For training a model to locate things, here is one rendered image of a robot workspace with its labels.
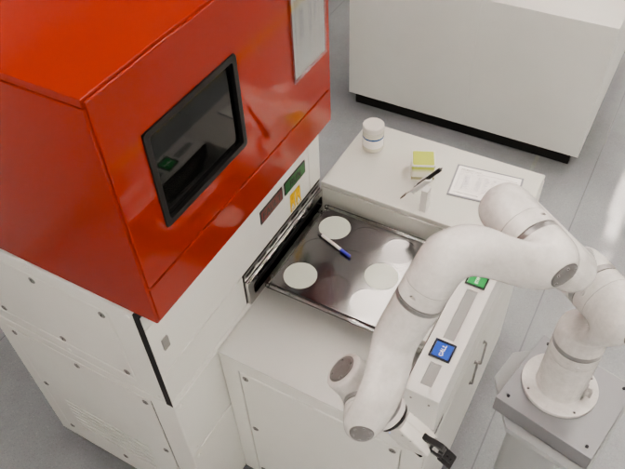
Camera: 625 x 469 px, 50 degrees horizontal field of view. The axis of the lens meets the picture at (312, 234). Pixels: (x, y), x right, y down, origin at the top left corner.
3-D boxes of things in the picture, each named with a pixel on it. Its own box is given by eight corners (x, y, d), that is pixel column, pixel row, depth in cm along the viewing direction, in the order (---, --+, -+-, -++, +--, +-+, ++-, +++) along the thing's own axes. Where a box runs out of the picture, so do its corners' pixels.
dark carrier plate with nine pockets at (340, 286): (270, 284, 197) (270, 282, 196) (325, 208, 217) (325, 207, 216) (378, 328, 185) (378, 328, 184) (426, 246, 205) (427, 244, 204)
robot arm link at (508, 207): (603, 334, 150) (558, 283, 161) (646, 299, 147) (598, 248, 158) (502, 263, 116) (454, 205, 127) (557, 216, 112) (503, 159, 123)
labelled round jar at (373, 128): (358, 149, 225) (359, 127, 218) (367, 137, 229) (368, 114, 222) (378, 155, 223) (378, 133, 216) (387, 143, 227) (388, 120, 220)
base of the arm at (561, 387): (608, 378, 175) (631, 334, 162) (581, 432, 164) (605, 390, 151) (538, 342, 183) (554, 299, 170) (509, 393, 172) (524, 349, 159)
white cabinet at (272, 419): (247, 475, 250) (217, 353, 191) (363, 291, 307) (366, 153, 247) (407, 562, 228) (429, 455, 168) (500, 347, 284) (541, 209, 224)
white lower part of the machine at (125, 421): (68, 435, 264) (-14, 310, 204) (192, 288, 311) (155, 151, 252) (218, 524, 239) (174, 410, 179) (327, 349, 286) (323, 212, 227)
